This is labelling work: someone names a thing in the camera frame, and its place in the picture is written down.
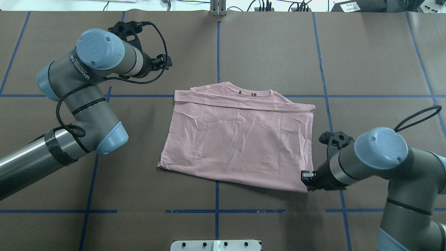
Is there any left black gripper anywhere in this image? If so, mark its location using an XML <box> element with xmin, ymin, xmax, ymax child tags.
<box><xmin>107</xmin><ymin>21</ymin><xmax>173</xmax><ymax>78</ymax></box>

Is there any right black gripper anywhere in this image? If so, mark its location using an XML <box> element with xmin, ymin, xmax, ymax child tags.
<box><xmin>301</xmin><ymin>131</ymin><xmax>354</xmax><ymax>192</ymax></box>

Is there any pink Snoopy t-shirt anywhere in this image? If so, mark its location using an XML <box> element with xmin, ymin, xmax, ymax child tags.
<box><xmin>157</xmin><ymin>82</ymin><xmax>315</xmax><ymax>193</ymax></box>

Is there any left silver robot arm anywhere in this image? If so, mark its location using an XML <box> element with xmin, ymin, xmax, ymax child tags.
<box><xmin>0</xmin><ymin>21</ymin><xmax>172</xmax><ymax>200</ymax></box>

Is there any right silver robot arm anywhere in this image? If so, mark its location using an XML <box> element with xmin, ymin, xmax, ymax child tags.
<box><xmin>301</xmin><ymin>105</ymin><xmax>446</xmax><ymax>251</ymax></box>

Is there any aluminium frame post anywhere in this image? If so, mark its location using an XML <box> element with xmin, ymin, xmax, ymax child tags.
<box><xmin>209</xmin><ymin>0</ymin><xmax>227</xmax><ymax>16</ymax></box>

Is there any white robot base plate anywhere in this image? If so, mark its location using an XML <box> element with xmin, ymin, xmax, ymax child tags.
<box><xmin>170</xmin><ymin>239</ymin><xmax>263</xmax><ymax>251</ymax></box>

